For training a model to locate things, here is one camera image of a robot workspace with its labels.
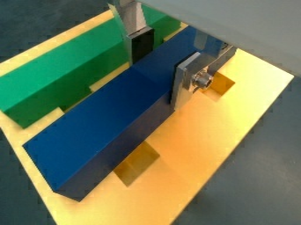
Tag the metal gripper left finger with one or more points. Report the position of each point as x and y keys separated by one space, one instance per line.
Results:
x=136 y=33

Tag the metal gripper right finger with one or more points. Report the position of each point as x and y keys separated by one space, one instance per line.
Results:
x=195 y=70

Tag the dark blue long block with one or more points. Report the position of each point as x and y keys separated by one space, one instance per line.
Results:
x=79 y=149

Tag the yellow slotted board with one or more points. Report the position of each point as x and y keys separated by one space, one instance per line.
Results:
x=152 y=185

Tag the green long block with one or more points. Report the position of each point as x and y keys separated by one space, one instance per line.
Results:
x=51 y=76

